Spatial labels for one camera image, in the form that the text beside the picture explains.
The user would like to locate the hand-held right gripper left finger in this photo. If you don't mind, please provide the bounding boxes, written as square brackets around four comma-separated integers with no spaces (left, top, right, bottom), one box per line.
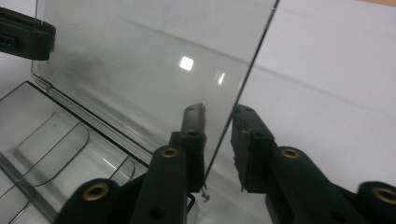
[130,103,207,224]

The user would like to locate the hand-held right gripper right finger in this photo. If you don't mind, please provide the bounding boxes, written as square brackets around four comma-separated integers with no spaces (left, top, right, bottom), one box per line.
[231,104,369,224]

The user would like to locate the clear plastic compartment box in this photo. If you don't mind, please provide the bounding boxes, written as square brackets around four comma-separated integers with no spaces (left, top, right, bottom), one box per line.
[0,0,280,224]

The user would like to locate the wooden table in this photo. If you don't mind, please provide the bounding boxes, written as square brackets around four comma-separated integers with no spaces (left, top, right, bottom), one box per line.
[357,0,396,7]

